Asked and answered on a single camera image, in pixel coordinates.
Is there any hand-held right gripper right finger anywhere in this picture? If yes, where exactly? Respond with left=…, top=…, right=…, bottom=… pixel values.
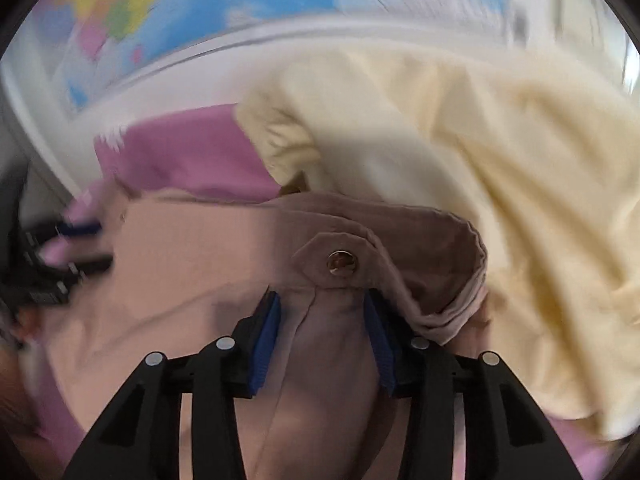
left=362, top=290, right=583, bottom=480

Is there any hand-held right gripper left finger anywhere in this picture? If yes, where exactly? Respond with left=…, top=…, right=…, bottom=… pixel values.
left=62, top=287, right=282, bottom=480

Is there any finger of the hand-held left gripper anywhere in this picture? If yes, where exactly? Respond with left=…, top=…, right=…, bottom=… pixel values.
left=22, top=220, right=103, bottom=252
left=30, top=255, right=115, bottom=287

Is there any pink jacket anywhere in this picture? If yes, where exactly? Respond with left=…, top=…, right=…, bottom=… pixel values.
left=37, top=180, right=493, bottom=480

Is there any cream garment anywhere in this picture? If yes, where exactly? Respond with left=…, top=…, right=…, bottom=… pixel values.
left=235, top=45, right=640, bottom=443

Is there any pink floral blanket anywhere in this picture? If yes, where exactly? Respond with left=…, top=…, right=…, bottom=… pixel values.
left=37, top=102, right=621, bottom=480

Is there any colourful wall map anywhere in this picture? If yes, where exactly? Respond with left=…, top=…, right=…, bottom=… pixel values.
left=15, top=0, right=531, bottom=117

